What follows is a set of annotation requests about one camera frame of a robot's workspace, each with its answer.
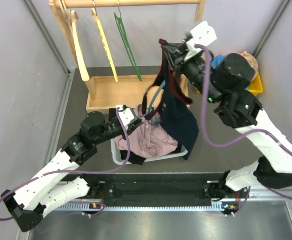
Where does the blue plastic hanger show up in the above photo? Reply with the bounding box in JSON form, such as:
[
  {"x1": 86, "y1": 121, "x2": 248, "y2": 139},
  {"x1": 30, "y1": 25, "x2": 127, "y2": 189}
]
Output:
[{"x1": 138, "y1": 80, "x2": 166, "y2": 126}]

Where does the pink tank top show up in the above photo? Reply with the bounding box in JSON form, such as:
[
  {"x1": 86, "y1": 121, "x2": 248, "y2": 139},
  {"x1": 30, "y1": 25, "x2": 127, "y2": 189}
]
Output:
[{"x1": 114, "y1": 113, "x2": 178, "y2": 159}]

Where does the black tank top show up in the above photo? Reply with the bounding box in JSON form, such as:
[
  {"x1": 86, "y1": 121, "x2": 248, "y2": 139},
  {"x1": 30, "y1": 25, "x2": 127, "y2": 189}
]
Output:
[{"x1": 108, "y1": 107, "x2": 183, "y2": 166}]

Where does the navy maroon-trimmed jersey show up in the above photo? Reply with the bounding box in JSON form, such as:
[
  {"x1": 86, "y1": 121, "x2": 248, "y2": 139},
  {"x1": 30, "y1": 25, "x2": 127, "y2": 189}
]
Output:
[{"x1": 153, "y1": 39, "x2": 199, "y2": 161}]

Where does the green plastic hanger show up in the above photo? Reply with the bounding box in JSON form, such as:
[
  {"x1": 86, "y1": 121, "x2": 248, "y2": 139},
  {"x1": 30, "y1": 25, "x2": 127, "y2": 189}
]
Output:
[{"x1": 114, "y1": 0, "x2": 142, "y2": 82}]

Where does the yellow metal-hook hanger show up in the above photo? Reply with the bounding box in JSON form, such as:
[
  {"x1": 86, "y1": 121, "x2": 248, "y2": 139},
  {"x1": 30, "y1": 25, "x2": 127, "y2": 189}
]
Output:
[{"x1": 91, "y1": 0, "x2": 118, "y2": 83}]

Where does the beige wooden hanger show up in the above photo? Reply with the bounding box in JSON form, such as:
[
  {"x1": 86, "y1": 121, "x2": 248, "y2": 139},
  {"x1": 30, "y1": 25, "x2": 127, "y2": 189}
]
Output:
[{"x1": 60, "y1": 0, "x2": 90, "y2": 84}]

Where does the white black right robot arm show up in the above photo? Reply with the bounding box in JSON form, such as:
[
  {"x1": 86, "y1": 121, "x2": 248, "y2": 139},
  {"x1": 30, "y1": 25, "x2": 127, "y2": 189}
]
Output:
[{"x1": 159, "y1": 40, "x2": 292, "y2": 199}]

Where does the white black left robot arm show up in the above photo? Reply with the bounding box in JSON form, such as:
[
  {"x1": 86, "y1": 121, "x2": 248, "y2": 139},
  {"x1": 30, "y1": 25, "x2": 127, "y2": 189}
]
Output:
[{"x1": 2, "y1": 107, "x2": 143, "y2": 233}]

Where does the blue bucket hat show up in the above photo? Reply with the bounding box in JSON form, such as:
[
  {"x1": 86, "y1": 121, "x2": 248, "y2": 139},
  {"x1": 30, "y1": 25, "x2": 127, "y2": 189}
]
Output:
[{"x1": 210, "y1": 54, "x2": 226, "y2": 70}]

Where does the white plastic laundry basket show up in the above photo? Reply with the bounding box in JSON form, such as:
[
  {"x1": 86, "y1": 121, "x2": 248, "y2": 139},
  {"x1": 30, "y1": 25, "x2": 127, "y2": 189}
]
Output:
[{"x1": 110, "y1": 139, "x2": 188, "y2": 165}]

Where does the wooden clothes rack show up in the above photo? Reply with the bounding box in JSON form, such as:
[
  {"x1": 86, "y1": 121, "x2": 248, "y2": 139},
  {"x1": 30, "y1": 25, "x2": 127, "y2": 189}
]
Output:
[{"x1": 48, "y1": 0, "x2": 206, "y2": 115}]

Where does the pink floral hat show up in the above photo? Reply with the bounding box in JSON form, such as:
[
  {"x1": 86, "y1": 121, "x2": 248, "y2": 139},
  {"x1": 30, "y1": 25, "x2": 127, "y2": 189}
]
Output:
[{"x1": 240, "y1": 51, "x2": 259, "y2": 83}]

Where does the yellow plastic bin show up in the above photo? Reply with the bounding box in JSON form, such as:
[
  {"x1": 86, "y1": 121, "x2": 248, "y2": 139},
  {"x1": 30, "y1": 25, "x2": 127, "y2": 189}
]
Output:
[{"x1": 195, "y1": 72, "x2": 264, "y2": 97}]

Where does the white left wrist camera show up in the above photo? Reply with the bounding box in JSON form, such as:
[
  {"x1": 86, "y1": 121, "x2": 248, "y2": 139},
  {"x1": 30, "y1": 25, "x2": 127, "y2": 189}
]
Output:
[{"x1": 115, "y1": 105, "x2": 137, "y2": 130}]

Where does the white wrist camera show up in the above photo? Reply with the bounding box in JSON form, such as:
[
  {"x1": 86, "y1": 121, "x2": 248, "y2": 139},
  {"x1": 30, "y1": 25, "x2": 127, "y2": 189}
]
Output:
[
  {"x1": 115, "y1": 105, "x2": 137, "y2": 130},
  {"x1": 184, "y1": 21, "x2": 217, "y2": 62}
]

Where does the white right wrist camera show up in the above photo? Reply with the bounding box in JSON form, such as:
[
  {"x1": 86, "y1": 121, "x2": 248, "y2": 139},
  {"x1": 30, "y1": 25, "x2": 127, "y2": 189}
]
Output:
[{"x1": 184, "y1": 21, "x2": 217, "y2": 62}]

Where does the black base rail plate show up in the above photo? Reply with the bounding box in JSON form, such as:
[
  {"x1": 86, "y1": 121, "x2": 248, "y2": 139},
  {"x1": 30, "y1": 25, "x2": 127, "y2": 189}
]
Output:
[{"x1": 60, "y1": 172, "x2": 281, "y2": 207}]

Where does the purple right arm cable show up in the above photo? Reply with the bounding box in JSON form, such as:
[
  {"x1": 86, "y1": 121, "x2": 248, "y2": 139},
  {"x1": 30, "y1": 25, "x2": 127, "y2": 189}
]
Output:
[{"x1": 194, "y1": 44, "x2": 292, "y2": 218}]

